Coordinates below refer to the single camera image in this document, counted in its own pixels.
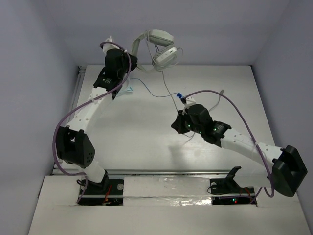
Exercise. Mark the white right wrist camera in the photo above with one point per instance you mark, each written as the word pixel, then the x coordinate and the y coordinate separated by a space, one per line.
pixel 188 102

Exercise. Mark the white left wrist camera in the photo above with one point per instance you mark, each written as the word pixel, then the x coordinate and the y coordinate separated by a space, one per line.
pixel 107 45

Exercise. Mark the teal cat-ear headphones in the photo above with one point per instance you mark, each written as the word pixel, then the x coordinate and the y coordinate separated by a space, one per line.
pixel 126 87

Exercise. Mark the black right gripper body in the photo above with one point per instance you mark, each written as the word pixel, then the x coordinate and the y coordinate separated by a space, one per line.
pixel 185 124

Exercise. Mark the aluminium rail at table front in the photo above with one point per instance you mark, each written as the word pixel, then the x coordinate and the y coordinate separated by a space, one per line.
pixel 134 172

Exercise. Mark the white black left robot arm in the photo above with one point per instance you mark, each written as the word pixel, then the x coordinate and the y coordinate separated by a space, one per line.
pixel 72 142

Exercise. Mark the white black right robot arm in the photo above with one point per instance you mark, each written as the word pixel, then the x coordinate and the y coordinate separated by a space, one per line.
pixel 285 169

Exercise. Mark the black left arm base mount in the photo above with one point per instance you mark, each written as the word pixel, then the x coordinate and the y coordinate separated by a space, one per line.
pixel 109 192

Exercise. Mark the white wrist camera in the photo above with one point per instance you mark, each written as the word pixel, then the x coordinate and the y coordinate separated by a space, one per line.
pixel 107 45
pixel 188 102

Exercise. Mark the white over-ear headphones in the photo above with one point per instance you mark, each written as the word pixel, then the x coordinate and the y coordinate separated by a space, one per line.
pixel 163 58

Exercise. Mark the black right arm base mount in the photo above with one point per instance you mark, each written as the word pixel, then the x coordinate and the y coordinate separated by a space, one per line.
pixel 225 191

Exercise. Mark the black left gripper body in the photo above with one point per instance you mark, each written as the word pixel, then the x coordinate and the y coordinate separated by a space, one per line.
pixel 130 59

